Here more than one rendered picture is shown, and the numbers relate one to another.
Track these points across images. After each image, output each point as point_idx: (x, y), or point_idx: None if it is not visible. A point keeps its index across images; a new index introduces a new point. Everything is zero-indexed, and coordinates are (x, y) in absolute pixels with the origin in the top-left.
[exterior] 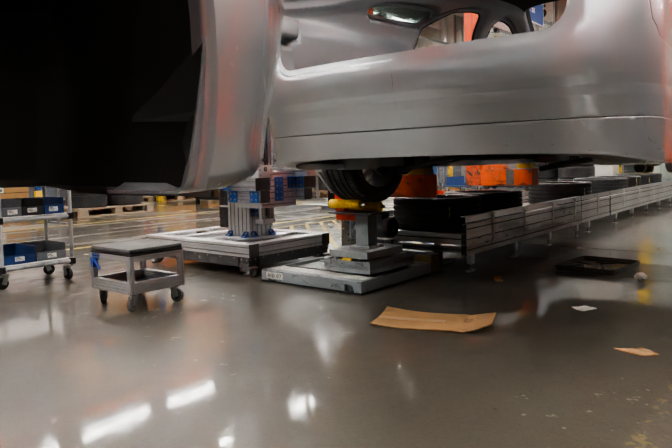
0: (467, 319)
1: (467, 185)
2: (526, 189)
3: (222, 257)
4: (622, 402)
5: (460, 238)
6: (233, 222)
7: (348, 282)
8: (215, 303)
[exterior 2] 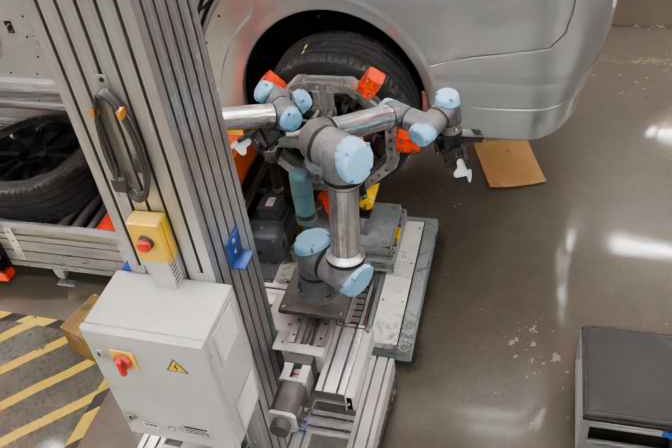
0: (488, 140)
1: None
2: None
3: (379, 439)
4: (597, 68)
5: (266, 161)
6: (277, 446)
7: (435, 233)
8: (560, 334)
